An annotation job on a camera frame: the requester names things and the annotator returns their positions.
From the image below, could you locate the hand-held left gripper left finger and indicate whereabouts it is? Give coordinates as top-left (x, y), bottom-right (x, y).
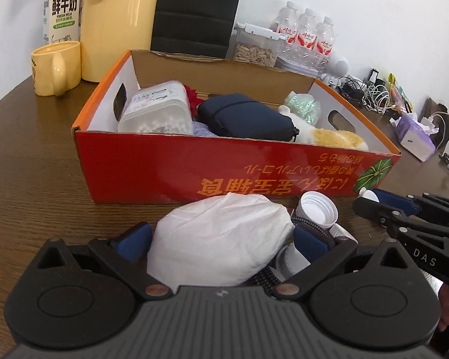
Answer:
top-left (37, 221), bottom-right (175, 302)

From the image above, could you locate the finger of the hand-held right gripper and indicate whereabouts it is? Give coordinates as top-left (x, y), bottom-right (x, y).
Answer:
top-left (372, 189), bottom-right (449, 217)
top-left (352, 196), bottom-right (449, 240)

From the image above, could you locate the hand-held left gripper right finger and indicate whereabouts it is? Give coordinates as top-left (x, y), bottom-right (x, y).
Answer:
top-left (273, 221), bottom-right (414, 302)

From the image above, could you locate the white plastic bottle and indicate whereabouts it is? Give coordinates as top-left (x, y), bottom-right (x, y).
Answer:
top-left (276, 191), bottom-right (359, 281)

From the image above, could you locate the black braided cable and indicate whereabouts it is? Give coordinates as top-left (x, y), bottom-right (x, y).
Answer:
top-left (252, 215), bottom-right (335, 296)

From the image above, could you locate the red orange cardboard box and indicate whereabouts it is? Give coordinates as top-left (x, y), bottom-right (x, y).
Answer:
top-left (72, 49), bottom-right (403, 204)

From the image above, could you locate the white plastic bag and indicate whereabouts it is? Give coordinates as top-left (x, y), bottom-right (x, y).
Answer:
top-left (147, 191), bottom-right (296, 288)

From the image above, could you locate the purple tissue pack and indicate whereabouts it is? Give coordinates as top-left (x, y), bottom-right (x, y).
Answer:
top-left (391, 114), bottom-right (440, 162)

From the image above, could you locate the white yellow plush toy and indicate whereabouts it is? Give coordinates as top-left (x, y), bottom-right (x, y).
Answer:
top-left (277, 105), bottom-right (369, 150)

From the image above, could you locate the brown paper bag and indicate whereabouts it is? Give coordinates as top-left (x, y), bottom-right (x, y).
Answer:
top-left (423, 98), bottom-right (449, 154)

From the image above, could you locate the colourful snack packet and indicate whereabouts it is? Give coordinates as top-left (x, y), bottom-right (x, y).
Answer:
top-left (387, 73), bottom-right (414, 115)

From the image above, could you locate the purple knitted cloth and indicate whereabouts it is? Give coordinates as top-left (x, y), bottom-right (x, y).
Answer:
top-left (190, 121), bottom-right (218, 137)

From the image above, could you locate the white lidded plastic container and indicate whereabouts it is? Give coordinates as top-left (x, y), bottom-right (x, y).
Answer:
top-left (118, 80), bottom-right (194, 135)

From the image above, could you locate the navy fabric pouch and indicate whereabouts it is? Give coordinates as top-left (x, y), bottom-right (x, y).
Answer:
top-left (198, 93), bottom-right (300, 143)

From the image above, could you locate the white robot figurine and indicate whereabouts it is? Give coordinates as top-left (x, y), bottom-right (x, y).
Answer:
top-left (320, 54), bottom-right (349, 86)

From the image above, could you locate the red artificial flower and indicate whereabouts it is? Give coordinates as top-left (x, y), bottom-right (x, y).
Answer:
top-left (183, 84), bottom-right (206, 115)

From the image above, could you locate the yellow mug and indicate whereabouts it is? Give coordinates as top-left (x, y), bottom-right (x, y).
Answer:
top-left (31, 40), bottom-right (82, 97)

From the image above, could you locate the clear seed container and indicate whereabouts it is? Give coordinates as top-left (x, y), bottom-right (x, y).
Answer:
top-left (233, 22), bottom-right (287, 69)

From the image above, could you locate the yellow thermos jug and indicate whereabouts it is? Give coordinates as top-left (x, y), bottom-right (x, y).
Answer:
top-left (79, 0), bottom-right (160, 83)

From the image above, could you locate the black paper bag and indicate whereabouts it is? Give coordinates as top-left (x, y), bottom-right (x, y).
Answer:
top-left (151, 0), bottom-right (246, 60)

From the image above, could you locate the white milk carton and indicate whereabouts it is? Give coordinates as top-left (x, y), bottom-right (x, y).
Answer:
top-left (42, 0), bottom-right (84, 43)

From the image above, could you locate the tangle of cables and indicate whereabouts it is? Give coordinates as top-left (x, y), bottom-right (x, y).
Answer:
top-left (337, 68), bottom-right (392, 113)

